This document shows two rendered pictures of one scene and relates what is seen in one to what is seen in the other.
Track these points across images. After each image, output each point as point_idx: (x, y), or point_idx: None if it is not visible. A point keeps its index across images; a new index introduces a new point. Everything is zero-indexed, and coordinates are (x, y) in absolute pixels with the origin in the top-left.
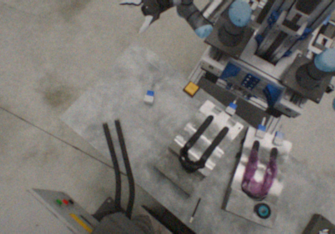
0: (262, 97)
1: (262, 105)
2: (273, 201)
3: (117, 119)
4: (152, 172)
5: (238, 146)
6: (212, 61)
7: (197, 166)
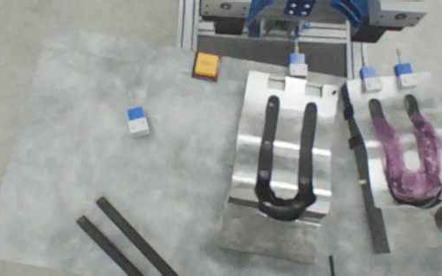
0: (332, 20)
1: (324, 35)
2: None
3: (100, 197)
4: (221, 258)
5: (343, 126)
6: None
7: (300, 203)
